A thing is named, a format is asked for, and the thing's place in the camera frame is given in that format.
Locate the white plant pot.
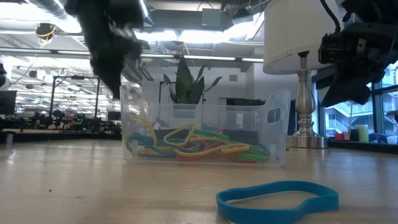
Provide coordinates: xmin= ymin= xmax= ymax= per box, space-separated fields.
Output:
xmin=173 ymin=103 xmax=202 ymax=119

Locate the clear plastic bin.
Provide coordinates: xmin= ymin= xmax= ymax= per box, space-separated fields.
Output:
xmin=119 ymin=83 xmax=292 ymax=167

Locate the white lamp shade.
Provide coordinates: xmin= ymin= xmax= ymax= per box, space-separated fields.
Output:
xmin=262 ymin=0 xmax=343 ymax=76

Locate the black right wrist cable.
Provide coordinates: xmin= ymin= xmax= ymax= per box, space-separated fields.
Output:
xmin=319 ymin=0 xmax=341 ymax=35

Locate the black monitor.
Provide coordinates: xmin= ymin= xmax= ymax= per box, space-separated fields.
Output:
xmin=0 ymin=90 xmax=18 ymax=116

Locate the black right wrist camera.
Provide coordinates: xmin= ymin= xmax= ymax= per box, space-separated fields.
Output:
xmin=318 ymin=32 xmax=342 ymax=65

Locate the black background rig frame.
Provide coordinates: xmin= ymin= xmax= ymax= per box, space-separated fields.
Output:
xmin=49 ymin=75 xmax=101 ymax=121

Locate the silver lamp base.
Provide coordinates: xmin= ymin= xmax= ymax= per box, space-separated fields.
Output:
xmin=285 ymin=51 xmax=330 ymax=149

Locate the blue container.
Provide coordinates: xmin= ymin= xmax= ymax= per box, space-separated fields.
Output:
xmin=369 ymin=132 xmax=389 ymax=145

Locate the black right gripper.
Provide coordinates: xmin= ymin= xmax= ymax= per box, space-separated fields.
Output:
xmin=322 ymin=18 xmax=398 ymax=108

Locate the green roll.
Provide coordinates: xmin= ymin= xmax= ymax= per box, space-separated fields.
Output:
xmin=354 ymin=124 xmax=370 ymax=144

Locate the silver ceiling duct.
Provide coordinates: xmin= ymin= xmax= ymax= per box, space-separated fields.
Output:
xmin=138 ymin=0 xmax=155 ymax=28

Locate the black yellow ceiling reel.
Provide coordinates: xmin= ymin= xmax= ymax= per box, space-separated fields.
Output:
xmin=34 ymin=22 xmax=57 ymax=42

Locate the long ceiling light strip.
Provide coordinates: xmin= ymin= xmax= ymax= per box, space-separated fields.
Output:
xmin=0 ymin=46 xmax=265 ymax=63

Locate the yellow rubber band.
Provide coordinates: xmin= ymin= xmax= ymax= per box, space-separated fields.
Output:
xmin=163 ymin=123 xmax=251 ymax=158
xmin=129 ymin=114 xmax=158 ymax=147

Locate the blue rubber band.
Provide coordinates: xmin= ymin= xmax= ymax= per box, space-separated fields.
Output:
xmin=125 ymin=133 xmax=178 ymax=158
xmin=216 ymin=180 xmax=340 ymax=224

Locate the distant robot workbench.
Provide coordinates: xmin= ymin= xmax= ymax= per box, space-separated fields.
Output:
xmin=0 ymin=108 xmax=122 ymax=134

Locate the green rubber band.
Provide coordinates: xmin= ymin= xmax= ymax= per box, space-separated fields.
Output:
xmin=192 ymin=128 xmax=271 ymax=165

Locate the grey ceiling box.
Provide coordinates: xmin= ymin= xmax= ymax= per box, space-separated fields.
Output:
xmin=201 ymin=7 xmax=222 ymax=27

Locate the green snake plant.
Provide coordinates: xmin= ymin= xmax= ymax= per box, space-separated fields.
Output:
xmin=164 ymin=55 xmax=223 ymax=105

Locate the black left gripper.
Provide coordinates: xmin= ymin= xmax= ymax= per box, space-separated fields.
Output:
xmin=63 ymin=0 xmax=147 ymax=100

